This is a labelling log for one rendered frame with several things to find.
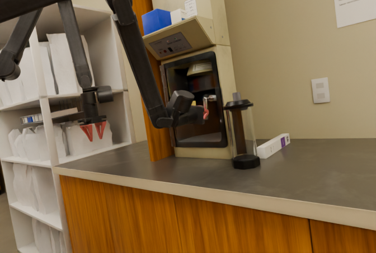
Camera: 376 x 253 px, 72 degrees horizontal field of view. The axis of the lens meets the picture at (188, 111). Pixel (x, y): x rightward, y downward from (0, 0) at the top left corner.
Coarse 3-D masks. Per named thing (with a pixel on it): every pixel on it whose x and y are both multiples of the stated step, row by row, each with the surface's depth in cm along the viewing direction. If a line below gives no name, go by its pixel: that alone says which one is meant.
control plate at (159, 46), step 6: (168, 36) 107; (174, 36) 106; (180, 36) 105; (156, 42) 112; (162, 42) 111; (174, 42) 108; (180, 42) 107; (186, 42) 106; (156, 48) 115; (162, 48) 114; (180, 48) 110; (186, 48) 109; (162, 54) 117; (168, 54) 116
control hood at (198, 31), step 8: (192, 16) 96; (176, 24) 101; (184, 24) 99; (192, 24) 97; (200, 24) 97; (208, 24) 101; (152, 32) 110; (160, 32) 107; (168, 32) 105; (176, 32) 104; (184, 32) 102; (192, 32) 101; (200, 32) 99; (208, 32) 100; (144, 40) 114; (152, 40) 112; (192, 40) 104; (200, 40) 103; (208, 40) 101; (152, 48) 117; (192, 48) 108; (200, 48) 107; (168, 56) 117
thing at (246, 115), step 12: (240, 108) 89; (228, 120) 93; (240, 120) 90; (252, 120) 92; (240, 132) 90; (252, 132) 91; (240, 144) 90; (252, 144) 91; (240, 156) 91; (252, 156) 91
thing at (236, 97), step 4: (236, 92) 92; (236, 96) 93; (240, 96) 93; (236, 100) 93; (240, 100) 91; (244, 100) 91; (248, 100) 93; (228, 104) 92; (232, 104) 90; (236, 104) 90; (240, 104) 89
